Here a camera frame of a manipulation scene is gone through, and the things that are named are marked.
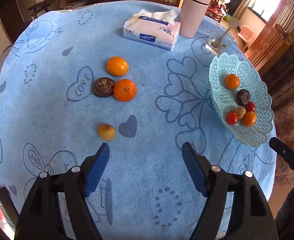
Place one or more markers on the orange tangerine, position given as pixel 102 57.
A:
pixel 117 66
pixel 125 90
pixel 231 81
pixel 249 119

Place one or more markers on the red cherry tomato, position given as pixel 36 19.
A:
pixel 232 118
pixel 250 107

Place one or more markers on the clear glass cup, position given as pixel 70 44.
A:
pixel 211 50

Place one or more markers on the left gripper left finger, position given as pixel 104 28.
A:
pixel 85 182

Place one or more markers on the metal spoon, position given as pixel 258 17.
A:
pixel 220 39

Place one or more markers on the wooden door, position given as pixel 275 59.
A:
pixel 275 39

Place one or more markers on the blue patterned tablecloth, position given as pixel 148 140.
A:
pixel 49 117

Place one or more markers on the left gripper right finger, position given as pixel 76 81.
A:
pixel 213 183

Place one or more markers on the dark brown passion fruit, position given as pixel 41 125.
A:
pixel 243 96

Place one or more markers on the tissue pack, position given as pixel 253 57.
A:
pixel 159 29

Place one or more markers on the yellow longan fruit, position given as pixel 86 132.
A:
pixel 106 132
pixel 241 111

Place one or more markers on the small pink chair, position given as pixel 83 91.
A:
pixel 245 35

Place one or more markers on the pink thermos bottle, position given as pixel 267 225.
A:
pixel 191 15

